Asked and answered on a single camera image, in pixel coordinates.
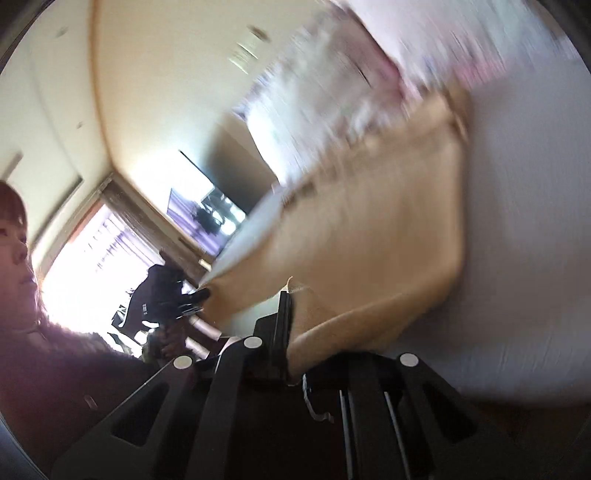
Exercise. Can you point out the right floral pink pillow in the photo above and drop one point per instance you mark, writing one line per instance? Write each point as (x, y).
(476, 41)

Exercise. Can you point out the lavender bed sheet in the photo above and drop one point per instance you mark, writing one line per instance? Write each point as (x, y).
(516, 324)

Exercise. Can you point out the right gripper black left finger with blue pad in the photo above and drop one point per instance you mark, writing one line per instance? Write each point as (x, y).
(224, 418)

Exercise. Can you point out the floral pink pillow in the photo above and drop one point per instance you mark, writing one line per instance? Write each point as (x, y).
(476, 41)
(330, 86)

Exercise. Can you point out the person in dark red top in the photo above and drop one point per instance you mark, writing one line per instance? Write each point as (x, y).
(56, 385)

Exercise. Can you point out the left floral pink pillow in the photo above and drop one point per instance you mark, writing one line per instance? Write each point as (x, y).
(330, 86)

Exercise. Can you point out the tan long-sleeve shirt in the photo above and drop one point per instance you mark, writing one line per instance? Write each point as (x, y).
(368, 242)

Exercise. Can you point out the window with balcony view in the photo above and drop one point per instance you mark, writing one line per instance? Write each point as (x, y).
(111, 251)

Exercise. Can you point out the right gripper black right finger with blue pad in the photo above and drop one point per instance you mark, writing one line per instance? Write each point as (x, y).
(398, 419)

